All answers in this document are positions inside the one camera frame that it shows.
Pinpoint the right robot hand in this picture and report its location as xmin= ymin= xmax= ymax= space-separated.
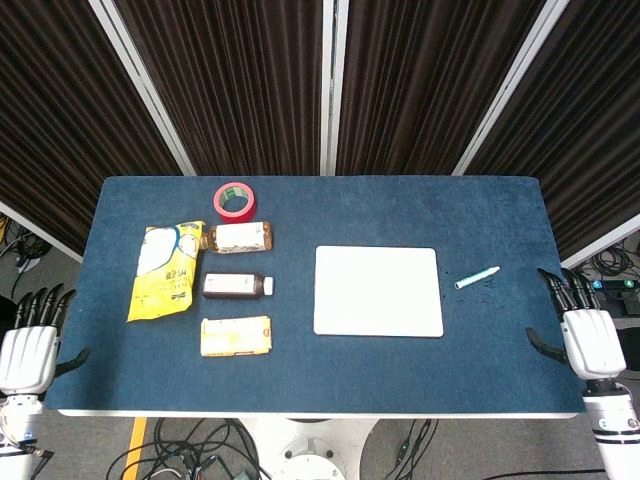
xmin=525 ymin=268 xmax=628 ymax=382

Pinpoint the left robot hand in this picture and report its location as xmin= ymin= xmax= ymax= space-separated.
xmin=0 ymin=283 xmax=92 ymax=396

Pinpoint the green marker pen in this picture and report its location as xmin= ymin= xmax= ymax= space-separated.
xmin=454 ymin=266 xmax=501 ymax=290

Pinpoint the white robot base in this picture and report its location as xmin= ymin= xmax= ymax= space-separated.
xmin=239 ymin=417 xmax=381 ymax=480

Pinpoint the white rectangular board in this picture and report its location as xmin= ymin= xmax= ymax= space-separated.
xmin=313 ymin=245 xmax=445 ymax=338

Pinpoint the black power strip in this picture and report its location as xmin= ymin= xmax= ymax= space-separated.
xmin=589 ymin=278 xmax=640 ymax=294

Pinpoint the yellow snack bag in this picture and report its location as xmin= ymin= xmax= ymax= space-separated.
xmin=125 ymin=219 xmax=207 ymax=324

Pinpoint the yellow food box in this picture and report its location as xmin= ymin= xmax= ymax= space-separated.
xmin=200 ymin=315 xmax=274 ymax=358

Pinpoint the dark brown bottle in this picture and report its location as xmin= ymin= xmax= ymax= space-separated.
xmin=202 ymin=271 xmax=275 ymax=301

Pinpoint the dark corrugated partition panel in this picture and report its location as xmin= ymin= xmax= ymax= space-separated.
xmin=467 ymin=0 xmax=640 ymax=259
xmin=112 ymin=0 xmax=324 ymax=176
xmin=0 ymin=0 xmax=184 ymax=256
xmin=335 ymin=0 xmax=549 ymax=176

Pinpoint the amber tea bottle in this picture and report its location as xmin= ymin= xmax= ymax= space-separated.
xmin=201 ymin=222 xmax=275 ymax=255

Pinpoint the red tape roll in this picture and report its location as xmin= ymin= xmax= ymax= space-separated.
xmin=213 ymin=182 xmax=259 ymax=224

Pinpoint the blue table cloth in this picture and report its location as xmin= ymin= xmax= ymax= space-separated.
xmin=43 ymin=175 xmax=586 ymax=414

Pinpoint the black floor cable bundle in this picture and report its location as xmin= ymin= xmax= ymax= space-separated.
xmin=107 ymin=418 xmax=266 ymax=480

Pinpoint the white partition post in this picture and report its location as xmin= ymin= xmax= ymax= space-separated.
xmin=452 ymin=0 xmax=571 ymax=176
xmin=88 ymin=0 xmax=197 ymax=176
xmin=319 ymin=0 xmax=350 ymax=176

